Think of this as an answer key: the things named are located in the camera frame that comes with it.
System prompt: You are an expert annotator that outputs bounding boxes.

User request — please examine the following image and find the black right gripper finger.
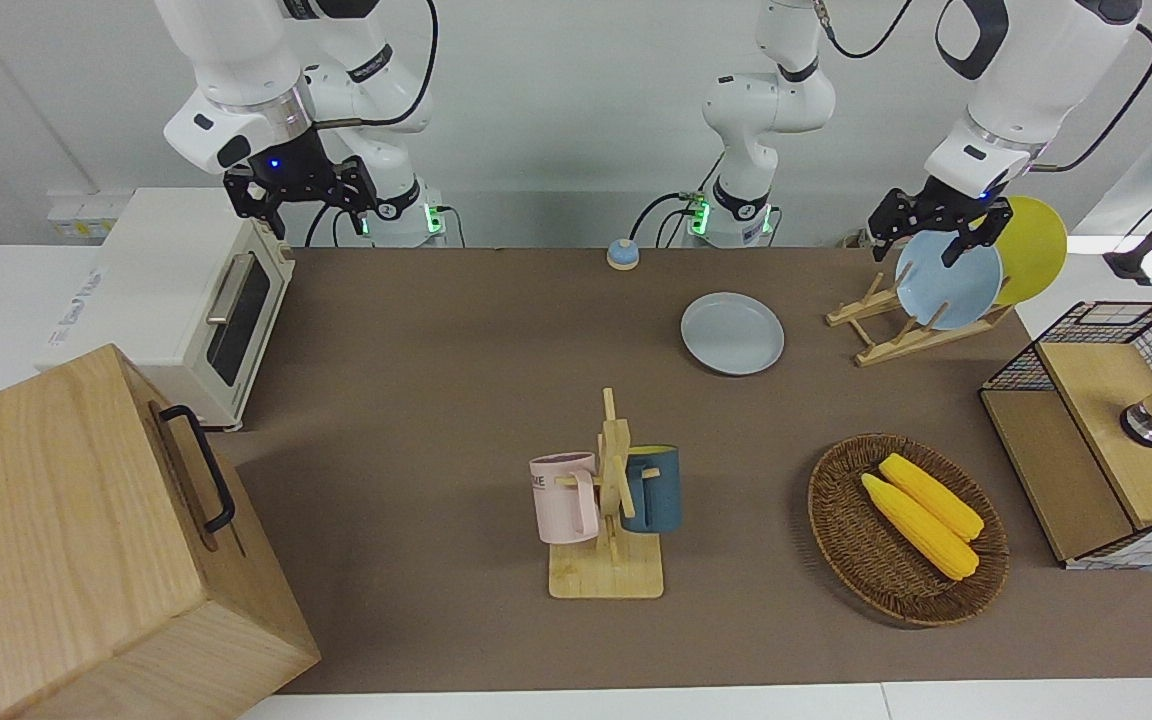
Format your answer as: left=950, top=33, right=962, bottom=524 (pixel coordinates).
left=223, top=170, right=288, bottom=241
left=333, top=156, right=380, bottom=222

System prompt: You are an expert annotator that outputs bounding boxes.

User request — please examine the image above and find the white toaster oven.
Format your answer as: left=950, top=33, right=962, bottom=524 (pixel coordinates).
left=33, top=187, right=298, bottom=434

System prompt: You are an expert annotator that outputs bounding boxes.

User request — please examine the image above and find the wooden mug tree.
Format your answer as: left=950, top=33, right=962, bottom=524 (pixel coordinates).
left=547, top=387, right=666, bottom=601

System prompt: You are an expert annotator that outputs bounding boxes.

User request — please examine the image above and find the brown table mat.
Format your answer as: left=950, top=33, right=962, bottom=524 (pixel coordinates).
left=206, top=245, right=1152, bottom=696

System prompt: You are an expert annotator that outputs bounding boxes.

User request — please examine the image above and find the black right base cable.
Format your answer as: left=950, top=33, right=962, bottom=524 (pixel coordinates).
left=303, top=199, right=339, bottom=249

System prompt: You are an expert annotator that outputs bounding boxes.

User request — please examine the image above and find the light blue plate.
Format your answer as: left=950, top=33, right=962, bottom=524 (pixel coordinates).
left=894, top=229, right=1005, bottom=332

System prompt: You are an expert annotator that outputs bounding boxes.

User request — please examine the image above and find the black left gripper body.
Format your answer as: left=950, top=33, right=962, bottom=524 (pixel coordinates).
left=904, top=176, right=999, bottom=231

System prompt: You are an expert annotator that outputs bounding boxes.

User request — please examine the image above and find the dark blue mug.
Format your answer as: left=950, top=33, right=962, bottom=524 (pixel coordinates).
left=621, top=444, right=684, bottom=535

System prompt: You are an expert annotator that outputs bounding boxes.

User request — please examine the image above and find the black base cable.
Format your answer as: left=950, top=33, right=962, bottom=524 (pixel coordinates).
left=630, top=189, right=703, bottom=249
left=303, top=199, right=339, bottom=249

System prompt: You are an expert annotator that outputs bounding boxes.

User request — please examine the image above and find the white wall power strip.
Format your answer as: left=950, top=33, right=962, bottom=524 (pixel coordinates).
left=45, top=189, right=133, bottom=242

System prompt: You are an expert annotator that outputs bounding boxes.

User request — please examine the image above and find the pink mug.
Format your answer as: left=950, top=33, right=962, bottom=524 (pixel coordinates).
left=528, top=451, right=603, bottom=547

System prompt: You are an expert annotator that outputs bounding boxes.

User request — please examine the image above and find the black left base cable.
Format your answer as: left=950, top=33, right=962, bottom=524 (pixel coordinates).
left=630, top=189, right=703, bottom=249

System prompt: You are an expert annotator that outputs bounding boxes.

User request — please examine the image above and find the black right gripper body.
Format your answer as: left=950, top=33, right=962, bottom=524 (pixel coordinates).
left=242, top=128, right=339, bottom=203

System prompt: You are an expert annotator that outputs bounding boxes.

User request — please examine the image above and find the gray plate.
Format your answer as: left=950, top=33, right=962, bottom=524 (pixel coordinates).
left=680, top=291, right=786, bottom=377

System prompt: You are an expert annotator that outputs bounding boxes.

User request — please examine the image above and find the brown wicker basket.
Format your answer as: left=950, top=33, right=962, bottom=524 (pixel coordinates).
left=807, top=432, right=1011, bottom=629

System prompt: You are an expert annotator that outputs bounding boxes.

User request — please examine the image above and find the silver toaster oven handle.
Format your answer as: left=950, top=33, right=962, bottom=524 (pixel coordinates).
left=205, top=252, right=258, bottom=327

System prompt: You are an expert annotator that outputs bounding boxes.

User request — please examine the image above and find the wire and wood shelf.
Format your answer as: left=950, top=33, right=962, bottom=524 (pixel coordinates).
left=978, top=299, right=1152, bottom=572

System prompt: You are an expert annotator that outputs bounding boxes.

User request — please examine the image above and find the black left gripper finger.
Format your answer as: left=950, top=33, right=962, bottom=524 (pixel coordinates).
left=941, top=197, right=1016, bottom=268
left=868, top=187, right=928, bottom=264

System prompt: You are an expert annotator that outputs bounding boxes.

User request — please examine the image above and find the yellow corn cob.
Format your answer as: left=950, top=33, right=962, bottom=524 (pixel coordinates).
left=860, top=472, right=981, bottom=582
left=878, top=452, right=986, bottom=544

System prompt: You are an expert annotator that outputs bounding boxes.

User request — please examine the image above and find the wooden plate rack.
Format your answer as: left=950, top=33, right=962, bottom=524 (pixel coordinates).
left=825, top=271, right=1018, bottom=368

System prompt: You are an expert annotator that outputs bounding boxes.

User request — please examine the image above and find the yellow plate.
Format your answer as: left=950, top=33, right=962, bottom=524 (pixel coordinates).
left=976, top=195, right=1069, bottom=307

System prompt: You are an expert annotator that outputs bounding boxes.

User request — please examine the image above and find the large wooden box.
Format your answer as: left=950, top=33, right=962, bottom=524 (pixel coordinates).
left=0, top=343, right=322, bottom=720

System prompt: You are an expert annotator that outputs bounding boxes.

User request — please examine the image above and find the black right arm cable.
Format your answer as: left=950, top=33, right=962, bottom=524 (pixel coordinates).
left=313, top=0, right=440, bottom=130

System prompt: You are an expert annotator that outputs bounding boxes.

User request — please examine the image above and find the black left arm shoulder cable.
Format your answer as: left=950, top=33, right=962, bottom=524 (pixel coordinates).
left=814, top=0, right=915, bottom=60

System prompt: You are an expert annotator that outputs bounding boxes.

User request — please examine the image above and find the black box handle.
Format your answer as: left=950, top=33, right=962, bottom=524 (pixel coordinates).
left=157, top=403, right=238, bottom=535

